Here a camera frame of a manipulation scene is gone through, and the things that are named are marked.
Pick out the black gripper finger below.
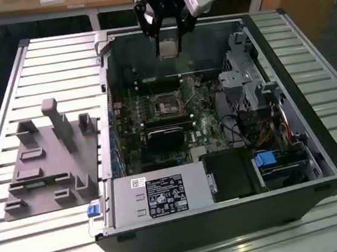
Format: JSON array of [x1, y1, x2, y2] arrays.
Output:
[[132, 0, 166, 60], [172, 4, 203, 55]]

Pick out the silver CPU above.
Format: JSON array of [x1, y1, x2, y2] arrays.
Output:
[[158, 38, 179, 60]]

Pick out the metal locking lever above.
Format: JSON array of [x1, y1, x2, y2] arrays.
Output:
[[183, 92, 199, 106]]

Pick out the CPU socket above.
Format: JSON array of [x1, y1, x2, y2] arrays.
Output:
[[151, 91, 184, 118]]

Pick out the black drive bay cover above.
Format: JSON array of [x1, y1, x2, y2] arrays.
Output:
[[200, 146, 262, 204]]

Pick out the metal drive cage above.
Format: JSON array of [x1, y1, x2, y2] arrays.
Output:
[[212, 27, 286, 115]]

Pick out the green motherboard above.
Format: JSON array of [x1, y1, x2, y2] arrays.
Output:
[[110, 69, 237, 176]]

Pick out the black graphics card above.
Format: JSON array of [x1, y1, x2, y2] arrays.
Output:
[[145, 125, 188, 154]]

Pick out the silver chipset heatsink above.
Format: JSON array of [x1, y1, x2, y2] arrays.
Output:
[[190, 145, 209, 162]]

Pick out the wooden desk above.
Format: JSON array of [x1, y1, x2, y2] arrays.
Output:
[[0, 0, 272, 42]]

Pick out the hard disk in blue carrier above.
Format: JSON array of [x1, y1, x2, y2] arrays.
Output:
[[252, 145, 315, 192]]

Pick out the grey power supply unit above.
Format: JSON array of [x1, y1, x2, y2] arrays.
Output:
[[106, 166, 220, 230]]

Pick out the grey parts rack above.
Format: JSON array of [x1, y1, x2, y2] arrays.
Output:
[[0, 93, 111, 223]]

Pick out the blue case latch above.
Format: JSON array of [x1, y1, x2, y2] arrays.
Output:
[[85, 200, 103, 219]]

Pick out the green RAM stick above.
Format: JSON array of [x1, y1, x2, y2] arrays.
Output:
[[22, 178, 57, 190]]

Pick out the black PC case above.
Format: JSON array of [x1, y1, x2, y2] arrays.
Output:
[[71, 2, 337, 252]]

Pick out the black cables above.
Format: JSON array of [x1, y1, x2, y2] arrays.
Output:
[[218, 111, 259, 154]]

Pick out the coloured power wires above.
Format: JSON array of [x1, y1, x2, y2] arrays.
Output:
[[252, 97, 295, 150]]

